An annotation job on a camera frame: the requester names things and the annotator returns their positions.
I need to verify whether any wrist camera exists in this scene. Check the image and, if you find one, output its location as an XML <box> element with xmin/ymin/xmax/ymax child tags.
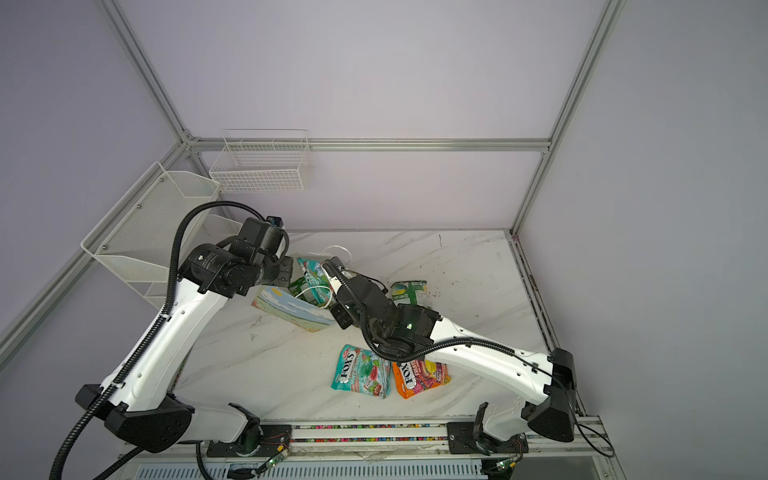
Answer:
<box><xmin>229</xmin><ymin>216</ymin><xmax>290</xmax><ymax>265</ymax></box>
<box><xmin>321</xmin><ymin>256</ymin><xmax>354</xmax><ymax>285</ymax></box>

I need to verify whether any white wire basket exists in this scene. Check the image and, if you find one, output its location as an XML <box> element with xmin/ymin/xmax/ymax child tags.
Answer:
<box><xmin>209</xmin><ymin>129</ymin><xmax>312</xmax><ymax>194</ymax></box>

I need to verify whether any black corrugated cable left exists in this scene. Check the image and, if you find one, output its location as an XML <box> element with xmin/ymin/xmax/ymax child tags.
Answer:
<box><xmin>49</xmin><ymin>200</ymin><xmax>268</xmax><ymax>480</ymax></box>

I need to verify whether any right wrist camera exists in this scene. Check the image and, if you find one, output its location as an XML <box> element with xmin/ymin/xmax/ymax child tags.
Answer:
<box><xmin>321</xmin><ymin>256</ymin><xmax>354</xmax><ymax>285</ymax></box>

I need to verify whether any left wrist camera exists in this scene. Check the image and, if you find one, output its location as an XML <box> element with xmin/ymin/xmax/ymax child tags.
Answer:
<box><xmin>229</xmin><ymin>216</ymin><xmax>290</xmax><ymax>265</ymax></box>

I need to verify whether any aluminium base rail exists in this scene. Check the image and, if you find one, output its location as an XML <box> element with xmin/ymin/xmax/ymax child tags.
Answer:
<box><xmin>115</xmin><ymin>417</ymin><xmax>626</xmax><ymax>479</ymax></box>

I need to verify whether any white mesh shelf upper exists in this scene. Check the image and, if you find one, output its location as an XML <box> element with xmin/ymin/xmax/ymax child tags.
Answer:
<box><xmin>81</xmin><ymin>162</ymin><xmax>220</xmax><ymax>283</ymax></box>

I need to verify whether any green candy bag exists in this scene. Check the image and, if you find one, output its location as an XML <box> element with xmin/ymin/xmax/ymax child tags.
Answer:
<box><xmin>390</xmin><ymin>280</ymin><xmax>430</xmax><ymax>307</ymax></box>
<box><xmin>288</xmin><ymin>277</ymin><xmax>317</xmax><ymax>304</ymax></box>

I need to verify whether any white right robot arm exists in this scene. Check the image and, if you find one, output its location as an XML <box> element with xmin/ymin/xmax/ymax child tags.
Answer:
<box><xmin>330</xmin><ymin>274</ymin><xmax>576</xmax><ymax>455</ymax></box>

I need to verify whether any white printed paper bag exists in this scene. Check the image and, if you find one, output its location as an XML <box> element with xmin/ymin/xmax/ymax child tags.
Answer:
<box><xmin>250</xmin><ymin>242</ymin><xmax>352</xmax><ymax>333</ymax></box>

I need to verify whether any orange Fox's candy bag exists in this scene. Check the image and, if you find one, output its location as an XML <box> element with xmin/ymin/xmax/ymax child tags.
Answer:
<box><xmin>393</xmin><ymin>360</ymin><xmax>451</xmax><ymax>399</ymax></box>

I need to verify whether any teal fox's candy bag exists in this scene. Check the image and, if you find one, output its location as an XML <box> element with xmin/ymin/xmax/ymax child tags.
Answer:
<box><xmin>297</xmin><ymin>258</ymin><xmax>331</xmax><ymax>293</ymax></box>
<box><xmin>331</xmin><ymin>344</ymin><xmax>392</xmax><ymax>399</ymax></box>

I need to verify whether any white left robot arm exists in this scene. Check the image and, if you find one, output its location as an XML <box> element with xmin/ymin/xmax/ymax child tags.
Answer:
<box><xmin>76</xmin><ymin>243</ymin><xmax>293</xmax><ymax>455</ymax></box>

